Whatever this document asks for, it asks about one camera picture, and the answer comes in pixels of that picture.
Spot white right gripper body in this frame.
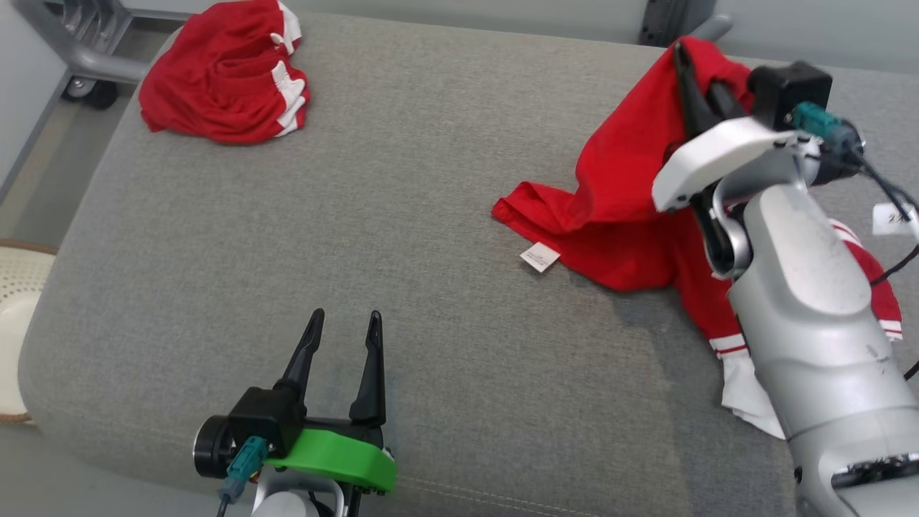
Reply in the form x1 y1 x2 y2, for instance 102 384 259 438
652 117 819 213

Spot black right camera cable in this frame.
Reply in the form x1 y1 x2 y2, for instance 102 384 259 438
786 102 919 381

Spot grey metal cart frame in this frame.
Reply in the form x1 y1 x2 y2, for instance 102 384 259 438
11 0 191 83

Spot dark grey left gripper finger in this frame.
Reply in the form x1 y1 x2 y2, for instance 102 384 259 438
276 308 325 392
349 310 387 426

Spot red shorts with white stripes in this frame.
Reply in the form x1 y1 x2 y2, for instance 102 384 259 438
138 0 311 146

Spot black left camera cable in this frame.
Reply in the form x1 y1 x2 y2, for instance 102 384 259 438
215 438 270 517

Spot black camera cable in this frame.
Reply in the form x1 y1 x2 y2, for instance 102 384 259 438
786 102 919 381
215 438 270 517

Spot red basketball jersey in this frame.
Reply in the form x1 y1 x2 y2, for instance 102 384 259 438
491 36 904 440

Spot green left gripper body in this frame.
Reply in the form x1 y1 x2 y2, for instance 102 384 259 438
266 418 398 494

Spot white woven laundry basket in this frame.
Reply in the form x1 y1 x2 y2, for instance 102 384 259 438
0 239 58 424

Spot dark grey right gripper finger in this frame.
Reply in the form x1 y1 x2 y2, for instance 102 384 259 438
709 80 751 121
673 42 719 139

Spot black cart caster wheel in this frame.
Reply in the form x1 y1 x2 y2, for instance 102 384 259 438
61 75 119 110

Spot white cable label tag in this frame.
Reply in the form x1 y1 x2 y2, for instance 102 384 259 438
872 203 919 238

